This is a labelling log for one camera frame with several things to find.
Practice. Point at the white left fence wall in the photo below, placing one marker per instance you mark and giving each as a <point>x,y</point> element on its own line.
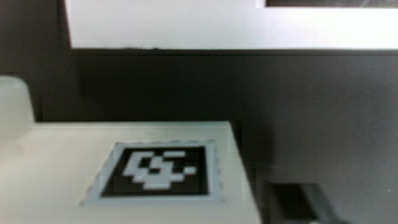
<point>227,25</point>

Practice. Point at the white drawer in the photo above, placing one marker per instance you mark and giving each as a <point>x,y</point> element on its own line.
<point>118,173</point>

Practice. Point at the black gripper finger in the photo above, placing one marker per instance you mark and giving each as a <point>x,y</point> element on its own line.
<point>298,205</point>

